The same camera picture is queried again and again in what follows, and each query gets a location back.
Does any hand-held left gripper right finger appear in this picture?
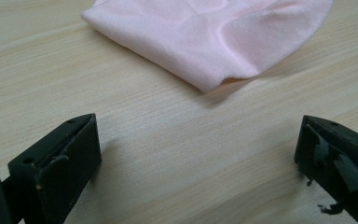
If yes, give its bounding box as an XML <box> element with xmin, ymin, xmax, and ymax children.
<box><xmin>294</xmin><ymin>115</ymin><xmax>358</xmax><ymax>224</ymax></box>

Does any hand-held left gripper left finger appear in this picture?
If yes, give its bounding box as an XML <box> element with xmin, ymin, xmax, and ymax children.
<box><xmin>7</xmin><ymin>113</ymin><xmax>103</xmax><ymax>224</ymax></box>

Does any pink cloth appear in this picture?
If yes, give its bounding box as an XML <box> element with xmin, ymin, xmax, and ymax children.
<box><xmin>80</xmin><ymin>0</ymin><xmax>335</xmax><ymax>93</ymax></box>

